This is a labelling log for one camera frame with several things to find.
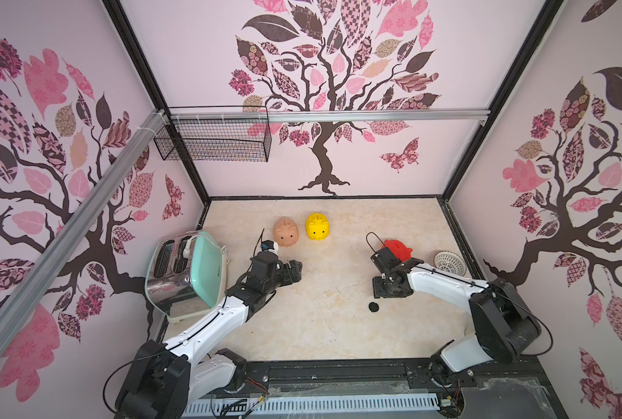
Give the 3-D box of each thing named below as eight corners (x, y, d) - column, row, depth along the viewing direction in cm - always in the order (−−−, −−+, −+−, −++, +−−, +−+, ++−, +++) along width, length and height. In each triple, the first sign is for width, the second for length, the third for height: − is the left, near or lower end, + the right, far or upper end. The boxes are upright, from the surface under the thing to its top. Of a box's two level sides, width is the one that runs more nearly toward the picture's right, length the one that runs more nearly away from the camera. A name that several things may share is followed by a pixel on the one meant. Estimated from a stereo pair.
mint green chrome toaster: (168, 325, 86) (136, 301, 70) (177, 266, 100) (151, 236, 85) (228, 312, 89) (209, 287, 73) (228, 256, 103) (212, 225, 88)
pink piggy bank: (274, 250, 103) (271, 236, 96) (277, 231, 110) (274, 216, 103) (297, 250, 103) (295, 236, 96) (298, 231, 110) (297, 216, 103)
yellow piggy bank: (303, 234, 109) (302, 221, 102) (317, 223, 113) (317, 210, 106) (318, 247, 105) (318, 234, 98) (332, 235, 109) (333, 222, 102)
